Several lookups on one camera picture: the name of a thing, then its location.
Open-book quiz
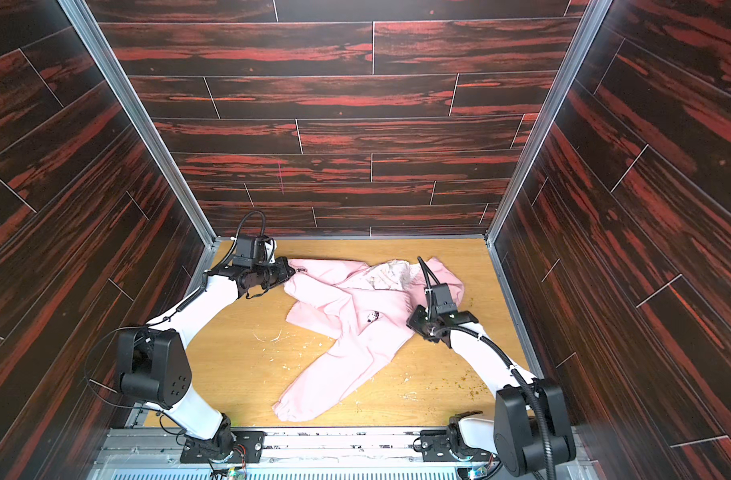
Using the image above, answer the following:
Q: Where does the aluminium frame rail right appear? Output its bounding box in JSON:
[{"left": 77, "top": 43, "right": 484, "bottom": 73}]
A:
[{"left": 485, "top": 0, "right": 613, "bottom": 376}]

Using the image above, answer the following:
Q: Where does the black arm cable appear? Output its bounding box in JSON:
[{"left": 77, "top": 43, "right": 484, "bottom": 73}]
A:
[
  {"left": 232, "top": 209, "right": 269, "bottom": 241},
  {"left": 415, "top": 256, "right": 441, "bottom": 289}
]

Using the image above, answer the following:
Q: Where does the aluminium frame rail left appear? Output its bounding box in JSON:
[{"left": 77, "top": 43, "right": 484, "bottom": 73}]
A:
[{"left": 59, "top": 0, "right": 219, "bottom": 296}]

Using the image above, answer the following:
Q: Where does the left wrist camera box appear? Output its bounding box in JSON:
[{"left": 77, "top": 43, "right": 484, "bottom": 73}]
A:
[{"left": 230, "top": 235, "right": 277, "bottom": 268}]

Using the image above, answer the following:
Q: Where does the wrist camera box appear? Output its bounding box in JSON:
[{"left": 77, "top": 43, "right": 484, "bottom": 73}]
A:
[
  {"left": 425, "top": 283, "right": 457, "bottom": 321},
  {"left": 230, "top": 235, "right": 277, "bottom": 268}
]

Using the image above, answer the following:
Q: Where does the aluminium frame rail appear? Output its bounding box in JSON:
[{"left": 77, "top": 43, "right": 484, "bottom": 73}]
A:
[
  {"left": 485, "top": 0, "right": 613, "bottom": 376},
  {"left": 59, "top": 0, "right": 219, "bottom": 296}
]

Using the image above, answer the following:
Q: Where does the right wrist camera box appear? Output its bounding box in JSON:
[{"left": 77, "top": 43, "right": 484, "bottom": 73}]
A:
[{"left": 425, "top": 283, "right": 457, "bottom": 321}]

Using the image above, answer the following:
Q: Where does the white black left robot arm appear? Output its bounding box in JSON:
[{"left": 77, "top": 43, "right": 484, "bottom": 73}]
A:
[{"left": 117, "top": 257, "right": 296, "bottom": 459}]

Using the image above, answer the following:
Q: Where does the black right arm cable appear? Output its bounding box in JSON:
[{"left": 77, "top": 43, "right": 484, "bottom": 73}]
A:
[{"left": 415, "top": 256, "right": 441, "bottom": 289}]

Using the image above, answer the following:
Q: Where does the pink zip-up jacket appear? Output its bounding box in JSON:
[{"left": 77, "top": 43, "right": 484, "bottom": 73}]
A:
[{"left": 272, "top": 256, "right": 465, "bottom": 423}]

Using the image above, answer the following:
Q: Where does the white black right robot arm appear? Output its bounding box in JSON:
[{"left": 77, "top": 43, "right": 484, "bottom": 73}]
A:
[{"left": 407, "top": 306, "right": 577, "bottom": 479}]

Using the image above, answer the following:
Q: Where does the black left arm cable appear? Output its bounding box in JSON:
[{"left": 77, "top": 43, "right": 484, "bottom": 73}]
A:
[{"left": 232, "top": 209, "right": 269, "bottom": 241}]

